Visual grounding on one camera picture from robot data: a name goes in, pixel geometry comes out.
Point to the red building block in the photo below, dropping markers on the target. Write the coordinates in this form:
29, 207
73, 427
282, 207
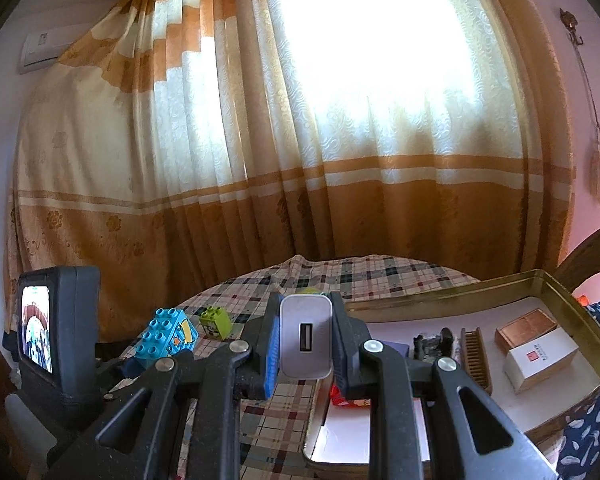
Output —
342, 396

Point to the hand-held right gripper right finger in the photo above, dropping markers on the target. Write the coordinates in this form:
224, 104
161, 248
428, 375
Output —
341, 360

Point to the green building block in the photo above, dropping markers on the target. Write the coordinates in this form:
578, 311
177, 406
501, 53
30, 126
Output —
217, 324

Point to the white box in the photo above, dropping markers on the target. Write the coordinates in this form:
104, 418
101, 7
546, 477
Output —
540, 360

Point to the wooden chair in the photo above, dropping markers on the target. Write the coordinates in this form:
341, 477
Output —
595, 240

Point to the grey speckled object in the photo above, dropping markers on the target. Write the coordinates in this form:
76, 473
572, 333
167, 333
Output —
432, 345

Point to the gold tin tray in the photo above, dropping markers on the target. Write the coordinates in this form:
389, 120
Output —
530, 410

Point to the plaid tablecloth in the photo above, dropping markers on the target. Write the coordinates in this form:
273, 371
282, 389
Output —
380, 270

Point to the blue building block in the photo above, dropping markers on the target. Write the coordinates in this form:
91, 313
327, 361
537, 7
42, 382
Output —
162, 337

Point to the purple rectangular block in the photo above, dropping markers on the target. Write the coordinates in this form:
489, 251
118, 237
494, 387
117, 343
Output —
395, 350

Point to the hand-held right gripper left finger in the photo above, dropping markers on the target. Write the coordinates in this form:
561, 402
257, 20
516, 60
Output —
274, 360

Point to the copper tin box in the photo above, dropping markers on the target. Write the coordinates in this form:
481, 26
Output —
525, 327

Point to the blue feather-print cloth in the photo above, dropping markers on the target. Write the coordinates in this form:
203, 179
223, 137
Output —
592, 425

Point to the wooden comb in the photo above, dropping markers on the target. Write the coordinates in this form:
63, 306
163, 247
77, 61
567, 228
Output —
476, 360

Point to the wall tassel hanging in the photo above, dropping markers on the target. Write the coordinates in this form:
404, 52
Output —
597, 160

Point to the white charger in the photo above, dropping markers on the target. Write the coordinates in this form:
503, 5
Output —
305, 335

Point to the white air conditioner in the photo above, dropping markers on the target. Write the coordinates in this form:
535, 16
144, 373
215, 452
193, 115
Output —
50, 47

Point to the cream and orange curtain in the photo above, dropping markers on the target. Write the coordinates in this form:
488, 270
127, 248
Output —
380, 110

